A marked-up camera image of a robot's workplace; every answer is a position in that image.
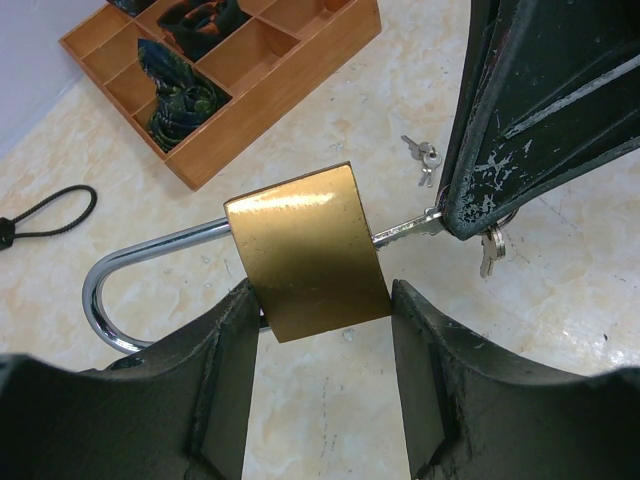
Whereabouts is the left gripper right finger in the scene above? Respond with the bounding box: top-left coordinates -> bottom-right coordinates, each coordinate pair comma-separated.
392,280 -> 639,479

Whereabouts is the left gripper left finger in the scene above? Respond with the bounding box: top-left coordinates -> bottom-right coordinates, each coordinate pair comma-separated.
1,282 -> 260,479

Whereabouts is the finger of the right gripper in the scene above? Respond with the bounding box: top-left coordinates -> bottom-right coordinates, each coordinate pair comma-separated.
440,0 -> 639,240

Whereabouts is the silver key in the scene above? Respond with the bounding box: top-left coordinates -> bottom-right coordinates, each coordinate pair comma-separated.
401,135 -> 442,188
370,207 -> 521,251
480,225 -> 506,279

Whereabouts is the brass padlock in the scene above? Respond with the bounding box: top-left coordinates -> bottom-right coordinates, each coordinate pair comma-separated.
82,162 -> 391,353

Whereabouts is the wooden compartment tray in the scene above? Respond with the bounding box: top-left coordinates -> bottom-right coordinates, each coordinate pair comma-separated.
60,1 -> 381,190

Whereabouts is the black cable lock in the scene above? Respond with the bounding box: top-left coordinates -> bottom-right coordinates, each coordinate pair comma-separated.
0,184 -> 99,251

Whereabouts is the dark crumpled strap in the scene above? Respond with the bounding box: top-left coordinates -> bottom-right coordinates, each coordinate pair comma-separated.
137,37 -> 234,154

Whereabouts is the black red coiled strap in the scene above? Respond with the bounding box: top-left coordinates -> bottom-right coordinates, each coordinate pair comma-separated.
155,0 -> 252,61

